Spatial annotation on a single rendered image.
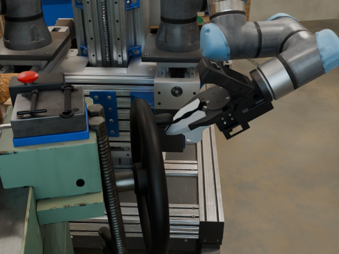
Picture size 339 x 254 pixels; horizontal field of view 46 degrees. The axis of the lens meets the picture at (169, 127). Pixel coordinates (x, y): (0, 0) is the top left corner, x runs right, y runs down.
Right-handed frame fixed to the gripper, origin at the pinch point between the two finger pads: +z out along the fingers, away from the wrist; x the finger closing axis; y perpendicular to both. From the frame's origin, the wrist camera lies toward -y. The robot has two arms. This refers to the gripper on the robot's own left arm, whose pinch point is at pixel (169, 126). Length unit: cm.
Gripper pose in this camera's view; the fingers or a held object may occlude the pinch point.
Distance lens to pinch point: 79.2
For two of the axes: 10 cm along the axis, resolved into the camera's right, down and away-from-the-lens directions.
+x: -1.8, -5.9, 7.9
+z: -8.7, 4.8, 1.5
